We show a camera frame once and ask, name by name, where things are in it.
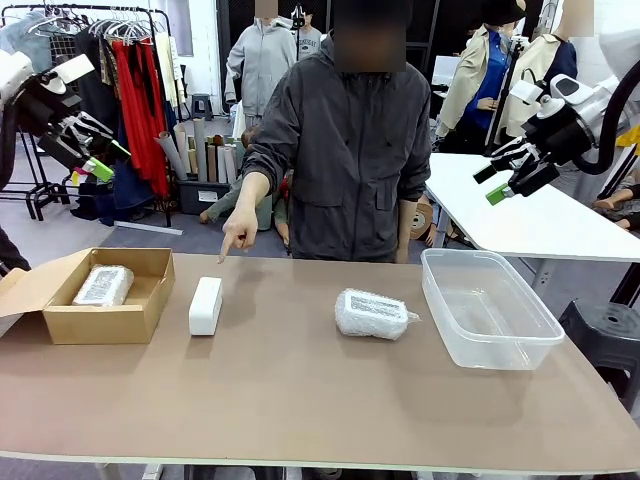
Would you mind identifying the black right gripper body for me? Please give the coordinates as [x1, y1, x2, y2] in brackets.
[524, 104, 599, 166]

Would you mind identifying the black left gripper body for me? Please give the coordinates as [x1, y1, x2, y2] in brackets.
[19, 79, 84, 139]

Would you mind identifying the bubble white clock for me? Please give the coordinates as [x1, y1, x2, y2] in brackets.
[72, 264, 136, 307]
[333, 287, 421, 342]

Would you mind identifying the white unwrapped clock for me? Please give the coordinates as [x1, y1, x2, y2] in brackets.
[188, 276, 224, 337]

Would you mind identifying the person's left forearm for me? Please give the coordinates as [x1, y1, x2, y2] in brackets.
[394, 199, 415, 264]

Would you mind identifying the person's right forearm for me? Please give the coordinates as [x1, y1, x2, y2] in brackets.
[233, 171, 275, 217]

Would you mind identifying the person's right hand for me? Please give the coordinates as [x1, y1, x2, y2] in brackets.
[217, 205, 260, 265]

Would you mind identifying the black garment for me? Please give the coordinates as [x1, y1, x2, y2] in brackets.
[74, 32, 121, 146]

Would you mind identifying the white table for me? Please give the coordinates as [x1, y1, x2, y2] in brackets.
[423, 152, 640, 264]

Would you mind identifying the red dress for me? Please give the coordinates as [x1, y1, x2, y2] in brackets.
[110, 39, 170, 197]

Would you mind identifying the black tripod pole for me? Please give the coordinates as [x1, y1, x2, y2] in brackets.
[483, 38, 527, 157]

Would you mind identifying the dark blue garment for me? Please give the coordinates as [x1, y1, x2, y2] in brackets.
[72, 159, 152, 227]

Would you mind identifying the grey blue denim jacket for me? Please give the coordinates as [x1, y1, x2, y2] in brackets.
[0, 12, 54, 76]

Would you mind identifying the mannequin cream vest navy shirt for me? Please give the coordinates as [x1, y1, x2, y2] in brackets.
[514, 19, 579, 136]

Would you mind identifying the beige paper roll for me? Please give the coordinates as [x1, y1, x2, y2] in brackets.
[172, 122, 199, 176]

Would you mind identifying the mannequin beige coat blue shirt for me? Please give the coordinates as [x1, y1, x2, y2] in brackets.
[435, 0, 516, 144]

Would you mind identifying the cream garment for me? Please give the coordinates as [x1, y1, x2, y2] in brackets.
[153, 32, 187, 124]

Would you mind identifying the tall grey paper roll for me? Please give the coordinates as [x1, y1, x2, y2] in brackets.
[193, 118, 209, 184]

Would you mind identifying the white floor bar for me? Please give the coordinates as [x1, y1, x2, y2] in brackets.
[113, 220, 184, 236]

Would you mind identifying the grey plastic stool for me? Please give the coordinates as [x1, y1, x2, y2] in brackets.
[191, 93, 214, 122]

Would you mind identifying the dark grey storage bin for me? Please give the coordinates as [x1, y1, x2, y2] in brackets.
[178, 178, 242, 216]

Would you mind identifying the clear plastic container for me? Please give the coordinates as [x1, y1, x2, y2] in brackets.
[419, 248, 566, 372]

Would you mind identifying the person in grey jacket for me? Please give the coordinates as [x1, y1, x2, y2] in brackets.
[242, 0, 432, 264]

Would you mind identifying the open brown cardboard box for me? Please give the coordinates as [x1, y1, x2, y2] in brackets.
[0, 247, 177, 346]

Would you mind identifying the black plastic stool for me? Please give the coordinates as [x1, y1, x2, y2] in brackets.
[557, 298, 640, 401]

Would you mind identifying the mannequin in grey hoodie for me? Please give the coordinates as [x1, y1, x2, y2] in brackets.
[223, 14, 299, 124]

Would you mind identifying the person in grey sweatshirt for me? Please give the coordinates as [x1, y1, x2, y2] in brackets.
[294, 4, 325, 62]

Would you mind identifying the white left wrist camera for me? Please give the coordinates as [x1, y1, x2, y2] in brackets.
[48, 53, 97, 94]

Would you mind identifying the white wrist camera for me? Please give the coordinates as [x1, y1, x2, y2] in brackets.
[508, 79, 547, 108]
[48, 53, 97, 94]

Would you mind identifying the black left arm hose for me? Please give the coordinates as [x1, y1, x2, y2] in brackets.
[0, 103, 22, 192]

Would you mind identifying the black arm hose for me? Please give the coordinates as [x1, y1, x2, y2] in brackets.
[0, 103, 22, 192]
[572, 64, 640, 175]

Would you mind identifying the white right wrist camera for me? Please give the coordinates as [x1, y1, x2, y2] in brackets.
[508, 79, 547, 108]

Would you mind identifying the black right arm hose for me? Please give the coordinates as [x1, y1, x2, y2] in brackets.
[572, 64, 640, 175]

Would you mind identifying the wire grid panel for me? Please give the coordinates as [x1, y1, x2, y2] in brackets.
[49, 34, 84, 96]

